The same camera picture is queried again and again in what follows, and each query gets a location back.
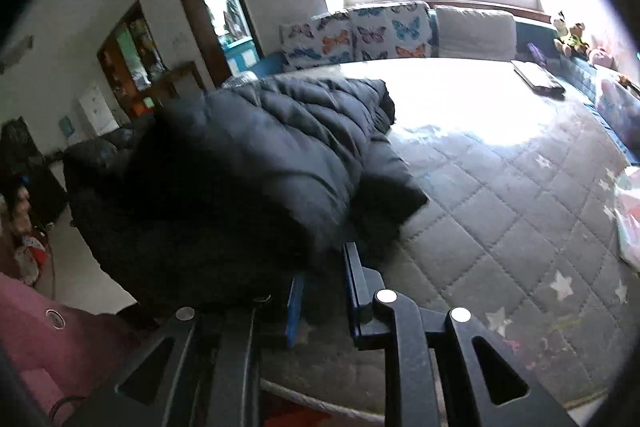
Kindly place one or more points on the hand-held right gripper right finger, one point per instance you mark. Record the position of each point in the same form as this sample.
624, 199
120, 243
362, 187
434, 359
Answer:
350, 292

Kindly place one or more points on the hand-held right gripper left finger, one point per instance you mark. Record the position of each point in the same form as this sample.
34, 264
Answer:
295, 317

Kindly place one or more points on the black down jacket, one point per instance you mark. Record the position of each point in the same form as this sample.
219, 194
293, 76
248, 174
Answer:
225, 167

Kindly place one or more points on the grey star quilted mat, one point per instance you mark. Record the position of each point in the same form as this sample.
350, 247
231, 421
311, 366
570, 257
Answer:
500, 217

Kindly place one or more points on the person's pink clothing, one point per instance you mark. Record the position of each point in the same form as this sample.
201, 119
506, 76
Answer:
50, 347

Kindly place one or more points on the butterfly print pillow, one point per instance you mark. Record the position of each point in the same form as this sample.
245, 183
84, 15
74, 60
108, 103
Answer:
315, 42
390, 32

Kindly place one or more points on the blue cabinet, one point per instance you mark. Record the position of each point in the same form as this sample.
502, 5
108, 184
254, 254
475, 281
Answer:
240, 54

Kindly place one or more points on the wooden table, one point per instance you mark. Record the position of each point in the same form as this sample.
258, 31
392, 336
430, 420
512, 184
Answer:
182, 79

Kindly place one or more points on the colourful toy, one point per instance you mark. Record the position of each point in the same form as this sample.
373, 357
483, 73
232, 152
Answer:
27, 247

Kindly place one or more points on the beige pillow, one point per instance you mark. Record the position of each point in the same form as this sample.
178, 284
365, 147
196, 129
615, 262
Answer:
475, 34

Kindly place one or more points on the pink patterned cloth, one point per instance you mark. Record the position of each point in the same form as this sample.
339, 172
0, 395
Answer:
630, 217

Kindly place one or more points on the blue water jug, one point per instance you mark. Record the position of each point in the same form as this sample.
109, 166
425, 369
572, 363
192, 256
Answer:
67, 129

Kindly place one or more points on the black bag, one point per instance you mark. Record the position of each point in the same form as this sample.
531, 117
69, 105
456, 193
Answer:
30, 167

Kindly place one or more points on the wooden display cabinet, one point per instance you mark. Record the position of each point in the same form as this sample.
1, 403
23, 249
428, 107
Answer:
130, 57

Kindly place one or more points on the pink printed pillow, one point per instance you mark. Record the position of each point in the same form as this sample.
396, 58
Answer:
617, 104

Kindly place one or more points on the black white plush toy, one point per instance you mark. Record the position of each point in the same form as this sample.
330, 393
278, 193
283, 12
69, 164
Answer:
560, 26

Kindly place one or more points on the green brown plush toy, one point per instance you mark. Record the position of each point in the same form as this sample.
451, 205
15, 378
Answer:
577, 39

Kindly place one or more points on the pink plush toy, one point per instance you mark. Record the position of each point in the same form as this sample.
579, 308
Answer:
600, 57

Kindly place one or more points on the brown door frame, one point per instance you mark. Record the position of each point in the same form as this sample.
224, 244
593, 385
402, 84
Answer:
200, 32

